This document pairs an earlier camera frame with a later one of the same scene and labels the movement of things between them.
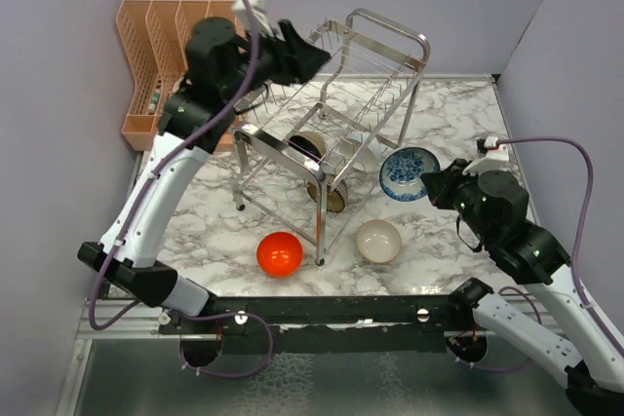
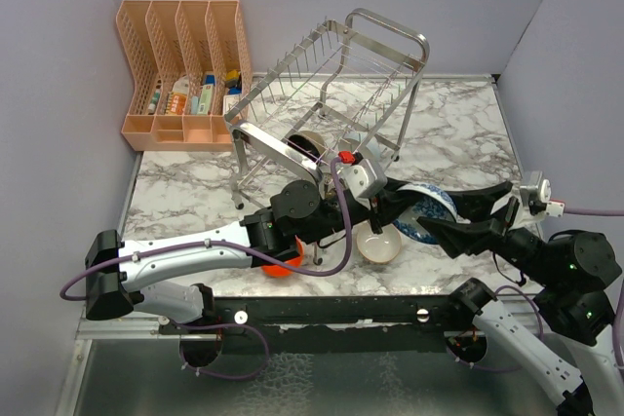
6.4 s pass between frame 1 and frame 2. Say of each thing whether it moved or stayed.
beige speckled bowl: stayed
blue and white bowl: moved
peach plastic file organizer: stayed
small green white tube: stayed
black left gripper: moved
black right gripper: moved
